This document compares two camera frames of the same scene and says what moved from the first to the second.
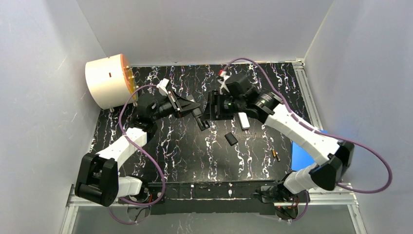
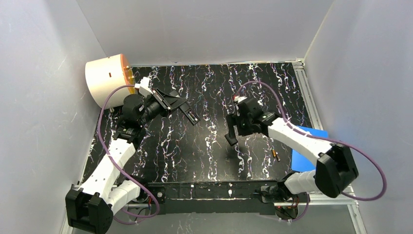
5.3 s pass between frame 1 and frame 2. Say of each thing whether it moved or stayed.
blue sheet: stayed
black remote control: moved
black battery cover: stayed
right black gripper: moved
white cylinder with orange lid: stayed
